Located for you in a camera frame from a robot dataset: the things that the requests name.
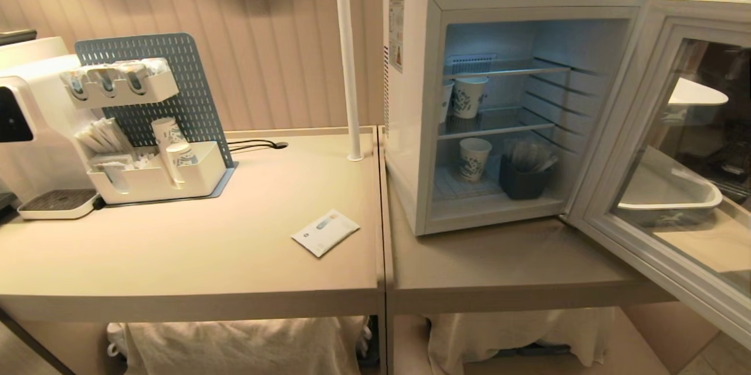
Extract glass fridge door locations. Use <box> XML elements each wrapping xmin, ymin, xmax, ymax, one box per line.
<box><xmin>566</xmin><ymin>0</ymin><xmax>751</xmax><ymax>350</ymax></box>

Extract white organizer tray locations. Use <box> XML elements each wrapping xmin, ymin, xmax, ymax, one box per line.
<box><xmin>87</xmin><ymin>141</ymin><xmax>228</xmax><ymax>205</ymax></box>

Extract dark container with packets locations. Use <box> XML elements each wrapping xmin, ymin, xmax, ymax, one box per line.
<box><xmin>499</xmin><ymin>139</ymin><xmax>559</xmax><ymax>200</ymax></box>

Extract white cloth bundle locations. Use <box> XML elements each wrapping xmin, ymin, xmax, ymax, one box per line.
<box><xmin>426</xmin><ymin>307</ymin><xmax>617</xmax><ymax>375</ymax></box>
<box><xmin>106</xmin><ymin>316</ymin><xmax>373</xmax><ymax>375</ymax></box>

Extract white capsule shelf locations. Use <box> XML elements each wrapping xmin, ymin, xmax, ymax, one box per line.
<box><xmin>60</xmin><ymin>58</ymin><xmax>180</xmax><ymax>110</ymax></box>

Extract stacked patterned paper cups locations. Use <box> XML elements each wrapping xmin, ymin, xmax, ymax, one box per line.
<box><xmin>165</xmin><ymin>143</ymin><xmax>198</xmax><ymax>186</ymax></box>
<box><xmin>151</xmin><ymin>117</ymin><xmax>186</xmax><ymax>148</ymax></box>

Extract white coffee machine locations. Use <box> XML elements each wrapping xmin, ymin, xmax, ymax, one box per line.
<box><xmin>0</xmin><ymin>36</ymin><xmax>105</xmax><ymax>221</ymax></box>

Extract blue pegboard organizer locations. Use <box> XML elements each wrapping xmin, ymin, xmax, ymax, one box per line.
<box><xmin>75</xmin><ymin>33</ymin><xmax>238</xmax><ymax>208</ymax></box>

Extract white sachet packet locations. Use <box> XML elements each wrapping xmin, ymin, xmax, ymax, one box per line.
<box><xmin>291</xmin><ymin>209</ymin><xmax>361</xmax><ymax>258</ymax></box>

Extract beige table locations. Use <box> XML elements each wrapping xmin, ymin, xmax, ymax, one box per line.
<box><xmin>0</xmin><ymin>126</ymin><xmax>386</xmax><ymax>375</ymax></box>
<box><xmin>377</xmin><ymin>126</ymin><xmax>681</xmax><ymax>375</ymax></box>

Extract white mini fridge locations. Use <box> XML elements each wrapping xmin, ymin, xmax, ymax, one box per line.
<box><xmin>383</xmin><ymin>0</ymin><xmax>653</xmax><ymax>237</ymax></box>

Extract black cable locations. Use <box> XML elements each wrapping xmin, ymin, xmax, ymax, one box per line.
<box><xmin>226</xmin><ymin>139</ymin><xmax>289</xmax><ymax>153</ymax></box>

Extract paper stick packets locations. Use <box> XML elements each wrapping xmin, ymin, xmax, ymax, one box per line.
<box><xmin>75</xmin><ymin>117</ymin><xmax>134</xmax><ymax>156</ymax></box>

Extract white lamp pole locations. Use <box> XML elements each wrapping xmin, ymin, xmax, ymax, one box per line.
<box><xmin>333</xmin><ymin>0</ymin><xmax>365</xmax><ymax>162</ymax></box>

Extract white plastic bin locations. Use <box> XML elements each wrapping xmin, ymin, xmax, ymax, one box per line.
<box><xmin>616</xmin><ymin>146</ymin><xmax>723</xmax><ymax>228</ymax></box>

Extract patterned paper cup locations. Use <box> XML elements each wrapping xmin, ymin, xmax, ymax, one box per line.
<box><xmin>453</xmin><ymin>76</ymin><xmax>489</xmax><ymax>119</ymax></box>
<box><xmin>441</xmin><ymin>80</ymin><xmax>455</xmax><ymax>124</ymax></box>
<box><xmin>459</xmin><ymin>137</ymin><xmax>493</xmax><ymax>183</ymax></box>

